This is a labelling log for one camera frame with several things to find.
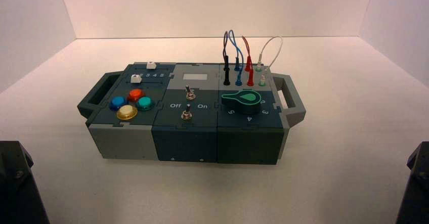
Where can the teal round push button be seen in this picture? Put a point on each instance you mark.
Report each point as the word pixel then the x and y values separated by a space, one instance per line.
pixel 145 103

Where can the dark green rotary knob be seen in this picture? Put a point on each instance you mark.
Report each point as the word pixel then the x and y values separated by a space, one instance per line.
pixel 246 100

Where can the metal toggle switch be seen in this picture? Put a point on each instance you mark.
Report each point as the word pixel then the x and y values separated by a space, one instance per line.
pixel 186 114
pixel 190 94

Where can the modular grey-teal control panel box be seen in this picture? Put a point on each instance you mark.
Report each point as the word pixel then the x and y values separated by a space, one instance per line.
pixel 187 138

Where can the small grey display screen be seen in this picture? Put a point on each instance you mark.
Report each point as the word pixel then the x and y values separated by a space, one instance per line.
pixel 195 76

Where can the red round push button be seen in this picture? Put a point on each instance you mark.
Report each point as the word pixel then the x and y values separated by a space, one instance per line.
pixel 136 95

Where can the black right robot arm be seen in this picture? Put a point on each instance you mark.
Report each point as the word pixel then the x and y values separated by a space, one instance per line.
pixel 415 189

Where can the yellow round push button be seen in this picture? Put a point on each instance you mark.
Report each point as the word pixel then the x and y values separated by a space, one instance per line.
pixel 127 112

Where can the white slider knob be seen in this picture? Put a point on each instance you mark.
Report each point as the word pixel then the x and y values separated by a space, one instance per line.
pixel 152 65
pixel 135 78

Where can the blue round push button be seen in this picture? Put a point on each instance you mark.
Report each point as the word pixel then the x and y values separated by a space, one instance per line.
pixel 118 103

